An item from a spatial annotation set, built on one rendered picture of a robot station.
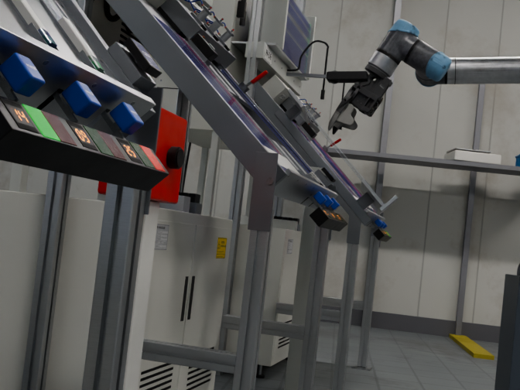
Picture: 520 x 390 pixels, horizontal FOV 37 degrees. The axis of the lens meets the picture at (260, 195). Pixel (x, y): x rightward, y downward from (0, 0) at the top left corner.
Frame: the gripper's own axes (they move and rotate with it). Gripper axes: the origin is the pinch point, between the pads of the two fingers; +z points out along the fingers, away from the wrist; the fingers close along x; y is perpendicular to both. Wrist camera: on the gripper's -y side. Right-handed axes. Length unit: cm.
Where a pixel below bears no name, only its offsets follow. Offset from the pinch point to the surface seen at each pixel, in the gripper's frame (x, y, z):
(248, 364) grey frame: -53, 26, 54
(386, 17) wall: 373, -99, -109
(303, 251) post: 38, 7, 37
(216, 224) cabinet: 4.2, -13.3, 42.2
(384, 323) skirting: 374, 30, 82
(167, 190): -85, 2, 29
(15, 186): -48, -46, 56
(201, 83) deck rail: -49, -19, 10
